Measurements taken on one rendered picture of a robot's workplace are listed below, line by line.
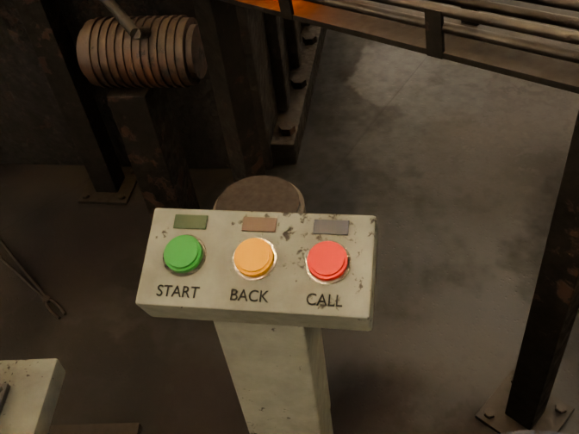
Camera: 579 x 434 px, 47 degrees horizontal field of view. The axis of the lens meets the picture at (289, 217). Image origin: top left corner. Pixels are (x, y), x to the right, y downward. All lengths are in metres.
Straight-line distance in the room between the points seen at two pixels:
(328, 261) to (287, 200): 0.21
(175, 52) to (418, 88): 0.89
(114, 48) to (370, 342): 0.73
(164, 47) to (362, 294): 0.70
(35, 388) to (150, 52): 0.59
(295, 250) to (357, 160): 1.03
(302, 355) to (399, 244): 0.78
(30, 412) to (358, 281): 0.55
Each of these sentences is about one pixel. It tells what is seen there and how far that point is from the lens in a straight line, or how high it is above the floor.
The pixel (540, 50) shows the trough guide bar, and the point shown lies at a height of 0.72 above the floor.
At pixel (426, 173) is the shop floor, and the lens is 1.65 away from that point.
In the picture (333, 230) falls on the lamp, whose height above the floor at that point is 0.61.
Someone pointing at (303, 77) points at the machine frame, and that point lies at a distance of 1.84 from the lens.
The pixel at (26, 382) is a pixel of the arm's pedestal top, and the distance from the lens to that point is 1.06.
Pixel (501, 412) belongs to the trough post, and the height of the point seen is 0.01.
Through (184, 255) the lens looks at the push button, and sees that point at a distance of 0.69.
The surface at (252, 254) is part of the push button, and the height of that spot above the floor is 0.61.
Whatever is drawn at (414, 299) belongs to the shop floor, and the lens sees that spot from 1.39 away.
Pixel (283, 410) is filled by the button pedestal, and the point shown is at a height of 0.35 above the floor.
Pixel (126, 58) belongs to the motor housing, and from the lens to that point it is 1.26.
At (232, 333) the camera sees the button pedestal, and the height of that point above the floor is 0.51.
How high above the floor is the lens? 1.11
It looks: 45 degrees down
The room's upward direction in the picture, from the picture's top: 9 degrees counter-clockwise
